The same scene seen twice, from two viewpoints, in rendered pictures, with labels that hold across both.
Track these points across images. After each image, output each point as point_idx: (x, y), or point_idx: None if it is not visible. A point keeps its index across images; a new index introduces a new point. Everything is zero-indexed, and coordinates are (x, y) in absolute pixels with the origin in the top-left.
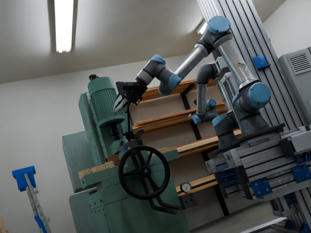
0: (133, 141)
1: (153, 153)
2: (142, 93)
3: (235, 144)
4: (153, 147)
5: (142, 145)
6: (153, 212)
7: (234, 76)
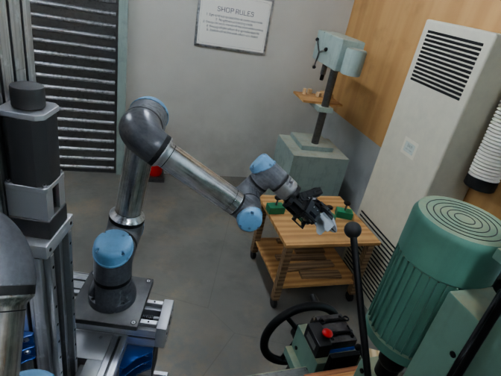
0: (321, 315)
1: None
2: (291, 212)
3: (141, 318)
4: (283, 310)
5: (301, 303)
6: None
7: (143, 201)
